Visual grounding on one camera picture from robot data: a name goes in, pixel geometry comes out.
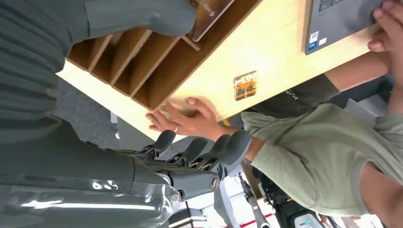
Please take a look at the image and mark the black equipment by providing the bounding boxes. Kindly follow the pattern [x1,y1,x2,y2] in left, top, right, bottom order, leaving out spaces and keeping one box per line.
[251,167,326,228]

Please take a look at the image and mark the black pole stanchion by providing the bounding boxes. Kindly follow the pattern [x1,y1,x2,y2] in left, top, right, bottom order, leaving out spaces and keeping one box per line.
[238,174,271,228]

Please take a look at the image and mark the grey kiosk stand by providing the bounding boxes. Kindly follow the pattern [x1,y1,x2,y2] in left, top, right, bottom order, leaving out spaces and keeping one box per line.
[185,176,252,228]

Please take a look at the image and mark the small orange picture card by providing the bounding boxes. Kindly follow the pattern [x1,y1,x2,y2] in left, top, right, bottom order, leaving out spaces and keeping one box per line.
[233,70,259,102]

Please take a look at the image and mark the red floor tape strip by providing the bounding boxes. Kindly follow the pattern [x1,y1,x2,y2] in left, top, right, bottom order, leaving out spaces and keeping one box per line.
[240,213,275,228]

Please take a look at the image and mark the wooden slotted card holder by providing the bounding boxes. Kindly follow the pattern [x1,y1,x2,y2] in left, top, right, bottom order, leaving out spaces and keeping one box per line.
[67,0,263,111]

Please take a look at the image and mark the grey laptop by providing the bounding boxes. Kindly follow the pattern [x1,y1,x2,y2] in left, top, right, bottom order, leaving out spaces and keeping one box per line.
[304,0,386,56]

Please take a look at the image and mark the person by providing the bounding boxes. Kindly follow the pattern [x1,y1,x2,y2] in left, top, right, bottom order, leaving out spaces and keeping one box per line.
[240,52,403,228]

